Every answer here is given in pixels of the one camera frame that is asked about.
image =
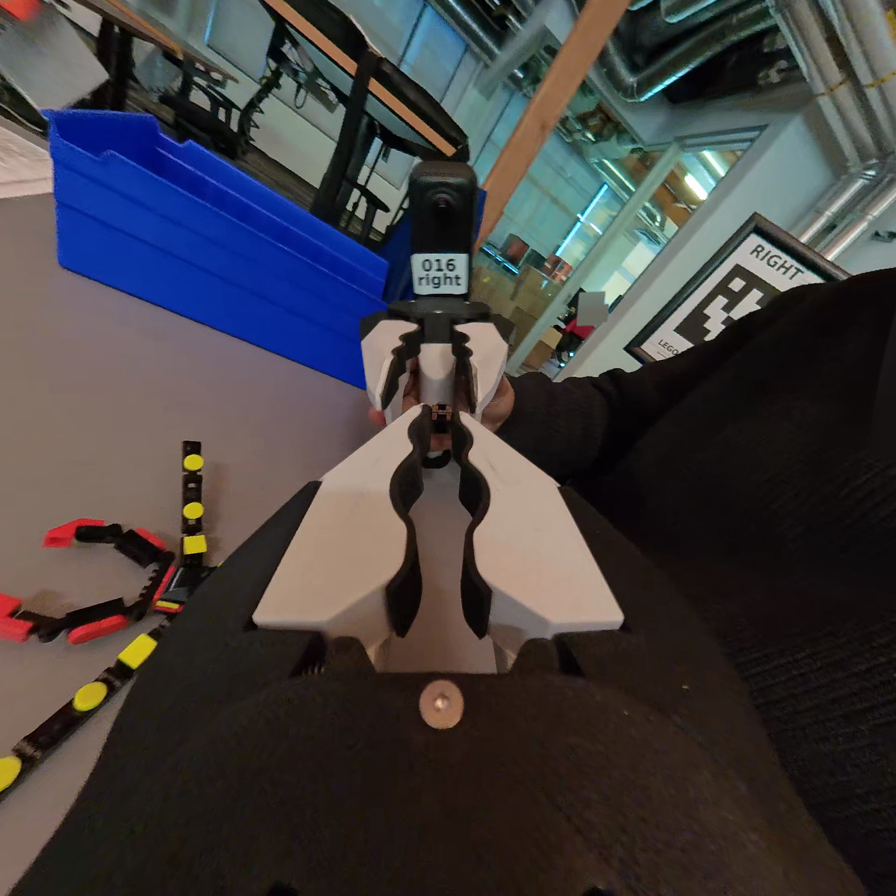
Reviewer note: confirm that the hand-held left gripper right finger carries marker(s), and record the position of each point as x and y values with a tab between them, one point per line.
546	553

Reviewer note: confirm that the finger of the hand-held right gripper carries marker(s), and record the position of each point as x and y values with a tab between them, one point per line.
378	357
490	350

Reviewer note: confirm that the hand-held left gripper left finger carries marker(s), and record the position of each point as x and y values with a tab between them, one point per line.
336	553

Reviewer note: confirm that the black yellow lego leg segment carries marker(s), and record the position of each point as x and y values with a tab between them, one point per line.
442	413

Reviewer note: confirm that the black yellow red lego model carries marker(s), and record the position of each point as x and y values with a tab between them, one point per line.
133	553

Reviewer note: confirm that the person's right hand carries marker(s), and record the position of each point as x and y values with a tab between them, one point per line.
504	406

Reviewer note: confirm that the stack of cardboard boxes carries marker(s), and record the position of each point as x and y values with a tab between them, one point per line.
525	301

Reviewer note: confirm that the tan edged desk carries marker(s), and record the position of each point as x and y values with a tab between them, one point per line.
392	91

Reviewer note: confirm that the tan wooden beam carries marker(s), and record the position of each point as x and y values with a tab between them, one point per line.
553	105

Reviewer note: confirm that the blue plastic bin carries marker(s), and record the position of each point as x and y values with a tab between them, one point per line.
210	231

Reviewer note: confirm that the black framed marker poster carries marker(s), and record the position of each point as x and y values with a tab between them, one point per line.
742	294

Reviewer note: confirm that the person's black knit clothing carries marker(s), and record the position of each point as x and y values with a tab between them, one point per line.
805	630

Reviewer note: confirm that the black metal stand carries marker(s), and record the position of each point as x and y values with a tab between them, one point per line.
112	49

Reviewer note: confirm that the silver ventilation ducts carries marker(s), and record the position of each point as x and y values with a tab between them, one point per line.
826	105

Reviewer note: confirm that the clear plastic bag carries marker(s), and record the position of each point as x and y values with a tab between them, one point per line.
21	161

